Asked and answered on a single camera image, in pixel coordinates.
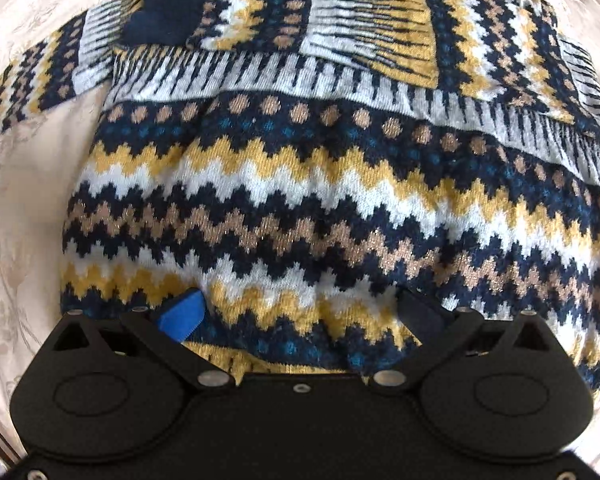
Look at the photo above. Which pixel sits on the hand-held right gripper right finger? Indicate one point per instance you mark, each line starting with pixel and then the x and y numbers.
pixel 416 310

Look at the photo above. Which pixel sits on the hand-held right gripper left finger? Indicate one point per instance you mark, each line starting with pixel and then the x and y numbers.
pixel 186 314

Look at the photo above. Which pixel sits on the navy yellow zigzag knit sweater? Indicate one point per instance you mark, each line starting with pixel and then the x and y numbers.
pixel 330 185

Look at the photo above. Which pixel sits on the cream patterned bedspread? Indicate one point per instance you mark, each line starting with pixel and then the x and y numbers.
pixel 25 170

